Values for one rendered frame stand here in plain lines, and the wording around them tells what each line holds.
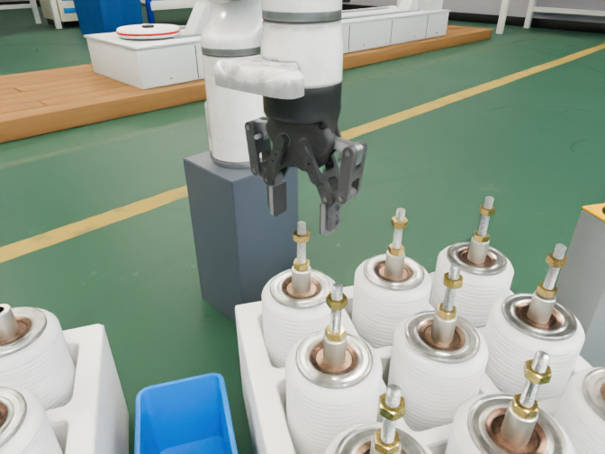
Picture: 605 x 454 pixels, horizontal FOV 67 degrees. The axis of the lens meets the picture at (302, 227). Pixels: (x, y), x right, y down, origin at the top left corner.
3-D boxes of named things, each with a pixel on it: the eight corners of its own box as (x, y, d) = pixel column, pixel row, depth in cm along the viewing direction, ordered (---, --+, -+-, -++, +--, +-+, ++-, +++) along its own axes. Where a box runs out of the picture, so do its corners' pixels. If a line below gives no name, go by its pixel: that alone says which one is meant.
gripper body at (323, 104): (362, 70, 43) (356, 164, 48) (292, 60, 48) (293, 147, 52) (314, 85, 38) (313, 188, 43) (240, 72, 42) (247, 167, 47)
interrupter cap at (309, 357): (283, 347, 47) (283, 341, 47) (347, 325, 50) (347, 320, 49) (317, 403, 41) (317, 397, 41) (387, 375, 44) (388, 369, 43)
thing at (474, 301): (497, 357, 70) (527, 258, 61) (469, 394, 64) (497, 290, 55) (439, 327, 75) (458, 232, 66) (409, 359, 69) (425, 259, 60)
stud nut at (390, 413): (409, 408, 32) (410, 400, 32) (399, 425, 31) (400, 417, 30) (383, 394, 33) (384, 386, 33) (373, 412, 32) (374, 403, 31)
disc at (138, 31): (106, 34, 230) (104, 24, 227) (161, 29, 248) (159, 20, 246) (135, 40, 211) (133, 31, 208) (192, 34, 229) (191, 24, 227)
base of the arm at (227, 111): (202, 158, 78) (189, 51, 70) (245, 145, 84) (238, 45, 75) (235, 173, 72) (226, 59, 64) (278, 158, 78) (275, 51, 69)
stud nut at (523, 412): (519, 420, 36) (521, 413, 35) (506, 403, 37) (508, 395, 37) (541, 415, 36) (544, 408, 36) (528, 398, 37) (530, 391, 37)
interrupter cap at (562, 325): (492, 322, 50) (492, 318, 50) (511, 289, 55) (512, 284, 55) (567, 354, 46) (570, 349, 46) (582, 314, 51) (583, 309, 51)
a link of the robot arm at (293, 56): (209, 86, 40) (201, 9, 37) (290, 67, 48) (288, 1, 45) (288, 104, 36) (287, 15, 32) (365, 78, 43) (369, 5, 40)
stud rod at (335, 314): (327, 346, 45) (329, 283, 41) (336, 342, 45) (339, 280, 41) (332, 352, 44) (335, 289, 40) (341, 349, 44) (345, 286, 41)
